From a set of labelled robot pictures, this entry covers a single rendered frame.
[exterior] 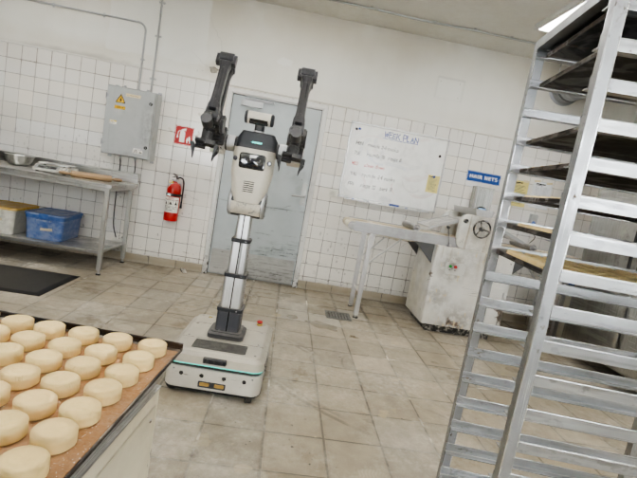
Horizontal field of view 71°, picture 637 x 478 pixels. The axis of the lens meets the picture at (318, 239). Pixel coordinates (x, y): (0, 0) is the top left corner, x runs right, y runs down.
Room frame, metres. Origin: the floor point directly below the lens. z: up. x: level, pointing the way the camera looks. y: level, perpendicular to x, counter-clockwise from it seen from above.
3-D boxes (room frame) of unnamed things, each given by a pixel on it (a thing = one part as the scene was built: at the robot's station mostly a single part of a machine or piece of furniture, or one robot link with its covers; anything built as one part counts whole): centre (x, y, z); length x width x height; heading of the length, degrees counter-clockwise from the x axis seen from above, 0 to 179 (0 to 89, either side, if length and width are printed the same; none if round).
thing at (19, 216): (4.42, 3.10, 0.36); 0.47 x 0.38 x 0.26; 5
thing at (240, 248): (2.61, 0.44, 0.65); 0.11 x 0.11 x 0.40; 3
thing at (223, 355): (2.60, 0.44, 0.24); 0.68 x 0.53 x 0.41; 3
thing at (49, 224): (4.46, 2.66, 0.36); 0.47 x 0.38 x 0.26; 7
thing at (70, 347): (0.72, 0.39, 0.91); 0.05 x 0.05 x 0.02
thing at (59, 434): (0.49, 0.27, 0.91); 0.05 x 0.05 x 0.02
